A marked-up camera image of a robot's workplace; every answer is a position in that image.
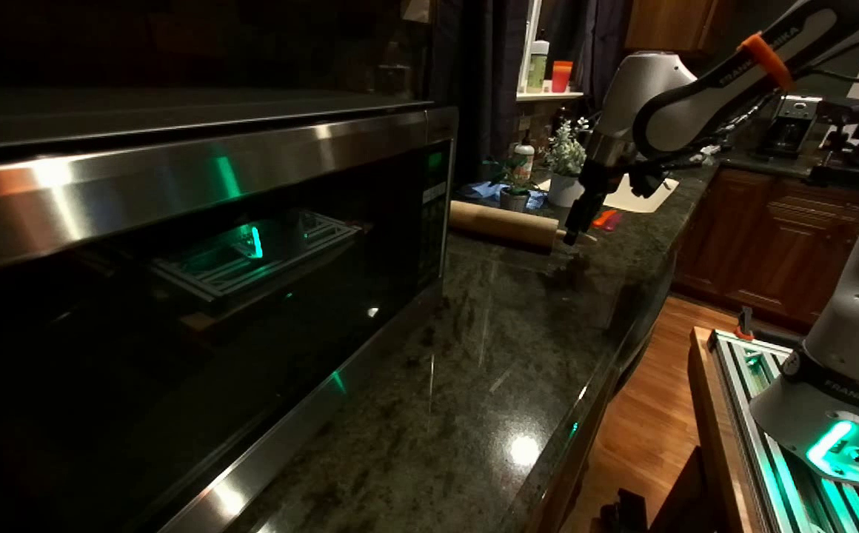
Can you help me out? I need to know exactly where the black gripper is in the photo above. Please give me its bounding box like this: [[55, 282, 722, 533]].
[[561, 152, 631, 248]]

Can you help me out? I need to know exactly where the orange cup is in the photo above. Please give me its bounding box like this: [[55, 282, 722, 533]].
[[549, 57, 577, 94]]

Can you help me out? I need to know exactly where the white cutting board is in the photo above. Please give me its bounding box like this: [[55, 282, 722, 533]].
[[603, 176, 683, 216]]

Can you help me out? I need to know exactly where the white window sill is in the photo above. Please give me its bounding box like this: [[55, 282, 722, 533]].
[[514, 85, 586, 105]]

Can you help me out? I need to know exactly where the dark curtain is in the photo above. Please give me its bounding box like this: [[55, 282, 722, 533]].
[[574, 0, 638, 99], [456, 0, 528, 186]]

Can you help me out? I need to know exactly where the green soap bottle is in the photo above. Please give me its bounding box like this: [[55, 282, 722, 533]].
[[524, 37, 554, 99]]

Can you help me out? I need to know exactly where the blue cloth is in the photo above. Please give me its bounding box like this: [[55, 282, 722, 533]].
[[462, 179, 552, 214]]

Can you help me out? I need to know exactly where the wooden base cabinet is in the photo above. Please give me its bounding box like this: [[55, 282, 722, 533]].
[[674, 161, 859, 334]]

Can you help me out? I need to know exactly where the wooden rolling pin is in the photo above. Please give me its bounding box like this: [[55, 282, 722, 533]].
[[447, 198, 574, 251]]

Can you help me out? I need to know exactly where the black coffee maker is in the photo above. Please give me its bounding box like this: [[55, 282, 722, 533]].
[[758, 93, 826, 161]]

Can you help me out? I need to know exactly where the stainless steel toaster oven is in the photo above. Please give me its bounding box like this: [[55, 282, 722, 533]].
[[0, 85, 462, 533]]

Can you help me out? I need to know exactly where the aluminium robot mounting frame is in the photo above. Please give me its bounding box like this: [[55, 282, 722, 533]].
[[708, 327, 859, 533]]

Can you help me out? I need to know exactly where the wooden wall cabinet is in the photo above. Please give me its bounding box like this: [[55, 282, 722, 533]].
[[622, 0, 722, 53]]

